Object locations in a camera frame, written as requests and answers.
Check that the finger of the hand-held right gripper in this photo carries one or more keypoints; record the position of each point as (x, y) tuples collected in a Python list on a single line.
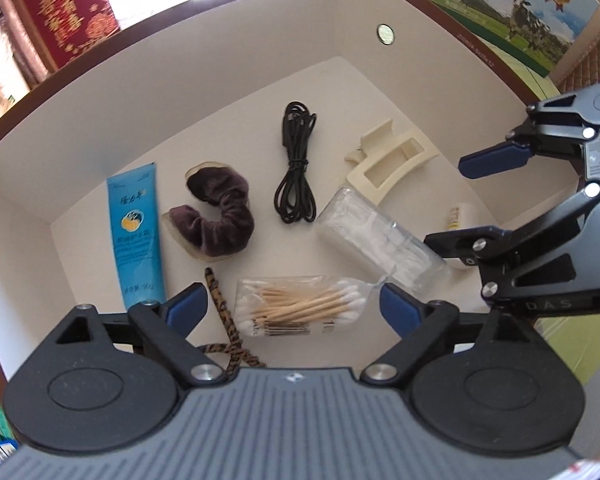
[(490, 161), (480, 242)]

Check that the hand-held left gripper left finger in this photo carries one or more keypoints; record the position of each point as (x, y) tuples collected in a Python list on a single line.
[(186, 306)]

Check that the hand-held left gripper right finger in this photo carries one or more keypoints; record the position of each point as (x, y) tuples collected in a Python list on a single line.
[(399, 307)]

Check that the small white bottle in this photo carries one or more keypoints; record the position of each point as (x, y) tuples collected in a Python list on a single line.
[(461, 220)]

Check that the leopard print hair band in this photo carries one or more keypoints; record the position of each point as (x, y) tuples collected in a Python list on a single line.
[(225, 310)]

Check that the clear plastic box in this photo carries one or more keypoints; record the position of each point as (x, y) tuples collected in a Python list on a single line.
[(370, 235)]

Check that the brown velvet scrunchie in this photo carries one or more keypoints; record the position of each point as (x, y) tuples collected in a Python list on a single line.
[(220, 230)]

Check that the blue hand cream tube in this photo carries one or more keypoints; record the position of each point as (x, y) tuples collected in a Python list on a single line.
[(135, 220)]

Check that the cotton swab packet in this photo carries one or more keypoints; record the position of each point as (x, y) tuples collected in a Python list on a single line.
[(295, 307)]

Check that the cream hair claw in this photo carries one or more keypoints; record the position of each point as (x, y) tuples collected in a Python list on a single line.
[(380, 170)]

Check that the brown cardboard box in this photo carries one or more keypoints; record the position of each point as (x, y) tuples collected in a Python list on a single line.
[(330, 85)]

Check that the brown quilted cushion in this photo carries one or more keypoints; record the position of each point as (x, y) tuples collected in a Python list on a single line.
[(590, 60)]

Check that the cow print milk carton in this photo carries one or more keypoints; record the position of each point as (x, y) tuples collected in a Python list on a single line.
[(505, 10)]

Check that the red gift box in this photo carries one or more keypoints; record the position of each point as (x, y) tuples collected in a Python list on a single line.
[(65, 10)]

